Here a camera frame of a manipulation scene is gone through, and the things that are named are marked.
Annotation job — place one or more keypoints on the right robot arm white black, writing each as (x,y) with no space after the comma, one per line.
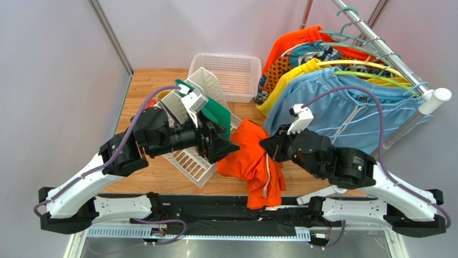
(407,210)

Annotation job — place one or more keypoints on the light blue shorts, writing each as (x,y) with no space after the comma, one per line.
(337,107)

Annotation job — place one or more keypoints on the white perforated basket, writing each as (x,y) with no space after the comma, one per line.
(238,75)

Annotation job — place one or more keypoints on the teal hanger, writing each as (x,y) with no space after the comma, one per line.
(359,40)
(373,55)

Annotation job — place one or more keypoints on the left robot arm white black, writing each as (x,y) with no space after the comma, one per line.
(76,205)

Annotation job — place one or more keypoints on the orange shorts front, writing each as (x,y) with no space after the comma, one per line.
(252,164)

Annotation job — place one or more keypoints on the teal hanger front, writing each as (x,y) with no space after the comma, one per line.
(373,55)

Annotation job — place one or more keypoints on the yellow cup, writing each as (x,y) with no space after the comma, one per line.
(162,95)

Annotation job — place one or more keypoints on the orange shorts back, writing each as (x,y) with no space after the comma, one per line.
(309,34)

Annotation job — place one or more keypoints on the yellow shorts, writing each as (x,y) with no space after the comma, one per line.
(309,67)

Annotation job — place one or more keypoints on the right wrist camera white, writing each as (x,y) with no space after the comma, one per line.
(302,116)

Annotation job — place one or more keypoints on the teal hanger back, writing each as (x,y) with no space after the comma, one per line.
(359,40)

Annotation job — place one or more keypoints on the metal clothes rack rail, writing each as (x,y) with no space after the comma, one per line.
(419,39)

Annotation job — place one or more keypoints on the green folder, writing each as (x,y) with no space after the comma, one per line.
(219,114)

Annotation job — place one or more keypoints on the green hanger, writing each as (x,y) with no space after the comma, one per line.
(409,90)

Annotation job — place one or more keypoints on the patterned blue orange shorts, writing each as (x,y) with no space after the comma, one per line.
(291,59)

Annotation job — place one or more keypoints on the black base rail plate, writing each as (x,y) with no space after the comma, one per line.
(212,214)

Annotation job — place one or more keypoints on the light blue wire hanger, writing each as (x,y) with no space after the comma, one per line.
(400,106)

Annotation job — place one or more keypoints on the white file organizer rack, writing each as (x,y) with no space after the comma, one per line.
(196,168)

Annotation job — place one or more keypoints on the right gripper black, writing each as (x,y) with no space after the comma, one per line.
(284,144)

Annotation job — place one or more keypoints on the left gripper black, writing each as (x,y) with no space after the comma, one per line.
(217,148)

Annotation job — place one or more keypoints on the small red object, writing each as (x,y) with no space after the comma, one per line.
(151,103)

